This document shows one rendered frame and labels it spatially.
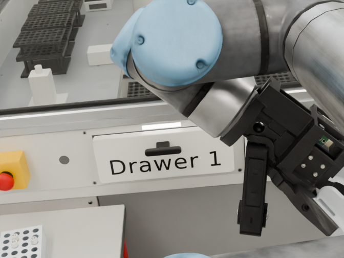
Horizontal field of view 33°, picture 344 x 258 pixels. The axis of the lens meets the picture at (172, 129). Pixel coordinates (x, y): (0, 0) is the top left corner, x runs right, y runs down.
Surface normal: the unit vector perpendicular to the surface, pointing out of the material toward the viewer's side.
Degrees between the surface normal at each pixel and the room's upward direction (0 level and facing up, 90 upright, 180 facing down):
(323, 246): 23
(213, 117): 88
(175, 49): 59
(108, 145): 90
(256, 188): 78
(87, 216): 0
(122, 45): 83
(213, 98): 70
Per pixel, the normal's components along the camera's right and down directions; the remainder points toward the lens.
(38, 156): 0.02, 0.51
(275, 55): 0.13, 0.65
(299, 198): -0.65, -0.07
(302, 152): -0.22, 0.34
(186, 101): -0.35, 0.52
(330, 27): -0.51, -0.75
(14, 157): -0.10, -0.86
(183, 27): 0.05, -0.02
